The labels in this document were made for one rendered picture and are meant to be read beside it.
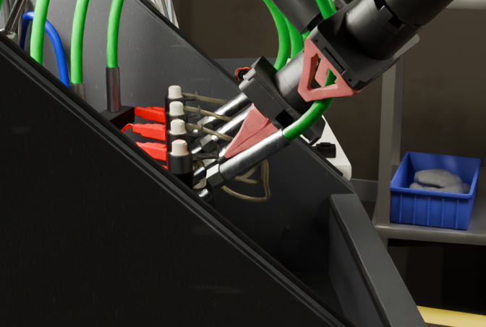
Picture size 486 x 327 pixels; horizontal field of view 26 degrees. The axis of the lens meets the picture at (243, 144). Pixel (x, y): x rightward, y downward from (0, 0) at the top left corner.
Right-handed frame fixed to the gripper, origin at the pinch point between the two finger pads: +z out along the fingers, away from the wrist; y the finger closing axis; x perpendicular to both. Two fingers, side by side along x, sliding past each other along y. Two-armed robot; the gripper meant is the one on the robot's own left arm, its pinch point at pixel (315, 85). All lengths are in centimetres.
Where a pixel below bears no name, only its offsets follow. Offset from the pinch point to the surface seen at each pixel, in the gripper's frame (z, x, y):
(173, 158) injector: 20.1, -4.6, 3.1
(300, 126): 2.5, 2.1, 2.7
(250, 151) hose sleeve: 7.6, 0.7, 5.1
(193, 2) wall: 226, -79, -218
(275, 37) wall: 212, -46, -226
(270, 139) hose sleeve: 5.4, 1.2, 4.1
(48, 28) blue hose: 37.7, -30.3, -8.6
